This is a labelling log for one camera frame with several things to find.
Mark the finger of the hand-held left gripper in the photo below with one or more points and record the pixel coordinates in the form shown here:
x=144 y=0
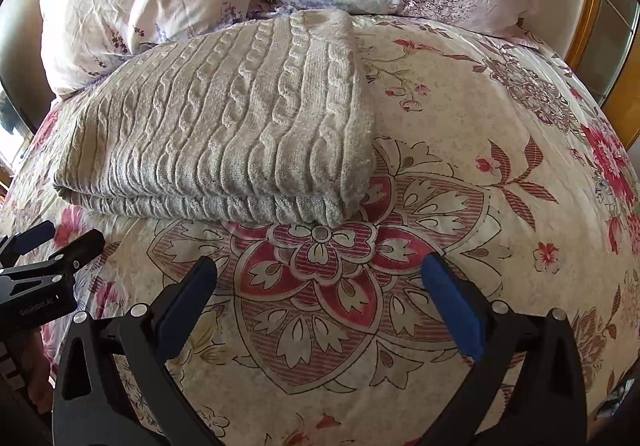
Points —
x=32 y=233
x=82 y=243

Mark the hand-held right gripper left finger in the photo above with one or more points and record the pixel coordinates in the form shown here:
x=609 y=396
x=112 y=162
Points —
x=185 y=306

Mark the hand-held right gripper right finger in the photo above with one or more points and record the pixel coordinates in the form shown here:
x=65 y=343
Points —
x=455 y=311

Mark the reddish wooden furniture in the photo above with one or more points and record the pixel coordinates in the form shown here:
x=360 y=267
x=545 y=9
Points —
x=37 y=366

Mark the floral bed sheet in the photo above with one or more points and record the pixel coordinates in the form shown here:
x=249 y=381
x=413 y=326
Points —
x=500 y=226

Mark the orange wooden frame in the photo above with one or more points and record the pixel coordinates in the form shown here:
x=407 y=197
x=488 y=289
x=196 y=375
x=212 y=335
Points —
x=592 y=0

